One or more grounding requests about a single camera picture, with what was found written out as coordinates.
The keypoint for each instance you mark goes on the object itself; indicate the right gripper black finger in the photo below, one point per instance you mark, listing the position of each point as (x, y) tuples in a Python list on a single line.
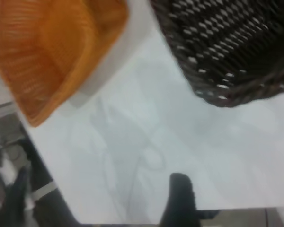
[(180, 198)]

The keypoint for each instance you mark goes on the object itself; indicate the silver aluminium frame rail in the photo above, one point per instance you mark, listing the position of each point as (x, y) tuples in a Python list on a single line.
[(2, 112)]

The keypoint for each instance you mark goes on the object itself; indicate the orange wicker basket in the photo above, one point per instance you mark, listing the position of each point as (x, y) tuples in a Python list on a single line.
[(49, 47)]

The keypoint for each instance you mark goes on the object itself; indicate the dark brown wicker basket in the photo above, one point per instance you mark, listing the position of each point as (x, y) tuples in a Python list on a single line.
[(227, 35)]

